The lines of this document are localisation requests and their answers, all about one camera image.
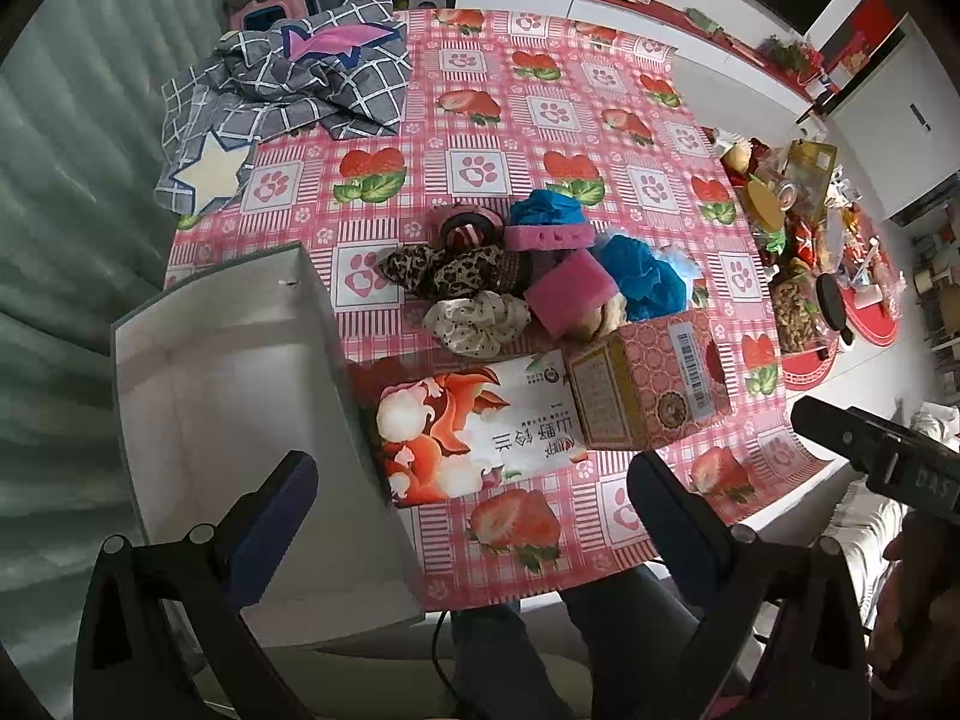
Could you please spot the white cabinet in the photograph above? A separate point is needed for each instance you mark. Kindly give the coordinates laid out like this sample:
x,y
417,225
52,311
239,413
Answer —
x,y
899,115

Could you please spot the blue rubber glove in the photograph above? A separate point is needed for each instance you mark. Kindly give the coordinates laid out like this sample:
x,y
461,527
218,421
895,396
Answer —
x,y
546,208

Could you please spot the pink strawberry paw tablecloth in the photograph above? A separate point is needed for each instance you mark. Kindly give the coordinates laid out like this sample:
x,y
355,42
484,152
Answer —
x,y
500,104

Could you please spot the leopard print scrunchie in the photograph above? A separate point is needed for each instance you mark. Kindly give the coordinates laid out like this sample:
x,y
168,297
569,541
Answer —
x,y
440,274

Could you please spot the white tv bench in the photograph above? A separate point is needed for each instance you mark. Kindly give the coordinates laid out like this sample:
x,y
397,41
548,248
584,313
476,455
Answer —
x,y
721,35

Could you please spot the grey checked star cloth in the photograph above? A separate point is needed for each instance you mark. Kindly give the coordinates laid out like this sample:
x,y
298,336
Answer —
x,y
346,69

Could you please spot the pink patterned carton box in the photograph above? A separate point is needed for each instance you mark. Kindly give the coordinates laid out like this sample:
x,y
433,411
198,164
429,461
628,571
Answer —
x,y
649,384

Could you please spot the white open storage box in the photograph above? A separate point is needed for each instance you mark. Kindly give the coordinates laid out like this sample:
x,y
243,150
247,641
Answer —
x,y
216,380

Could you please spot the white dotted scrunchie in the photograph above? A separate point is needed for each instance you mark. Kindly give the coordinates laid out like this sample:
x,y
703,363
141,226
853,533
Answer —
x,y
480,327

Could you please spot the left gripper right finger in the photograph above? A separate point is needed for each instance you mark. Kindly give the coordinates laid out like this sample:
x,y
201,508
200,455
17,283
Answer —
x,y
779,634

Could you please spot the jar with yellow lid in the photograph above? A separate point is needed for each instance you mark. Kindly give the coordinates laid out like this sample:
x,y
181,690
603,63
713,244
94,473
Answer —
x,y
763,206

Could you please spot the pink sponge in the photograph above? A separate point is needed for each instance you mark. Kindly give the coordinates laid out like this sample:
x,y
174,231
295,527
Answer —
x,y
528,237
569,292

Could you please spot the pink black knitted sock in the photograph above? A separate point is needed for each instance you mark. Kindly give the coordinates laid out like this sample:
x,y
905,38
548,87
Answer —
x,y
466,227

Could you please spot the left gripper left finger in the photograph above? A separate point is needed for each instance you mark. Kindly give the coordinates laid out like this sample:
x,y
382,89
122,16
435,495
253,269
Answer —
x,y
128,664

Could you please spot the beige knitted sock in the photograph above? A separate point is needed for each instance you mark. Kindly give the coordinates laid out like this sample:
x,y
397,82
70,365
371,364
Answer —
x,y
605,319

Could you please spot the light blue fluffy cloth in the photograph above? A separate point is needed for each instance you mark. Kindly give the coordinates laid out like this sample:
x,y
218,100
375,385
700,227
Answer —
x,y
684,265

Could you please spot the jar with black lid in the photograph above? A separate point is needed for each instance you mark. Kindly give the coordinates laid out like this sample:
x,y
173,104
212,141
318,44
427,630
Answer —
x,y
810,313

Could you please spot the pink plastic stool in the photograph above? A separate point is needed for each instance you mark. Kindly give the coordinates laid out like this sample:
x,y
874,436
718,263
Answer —
x,y
259,15

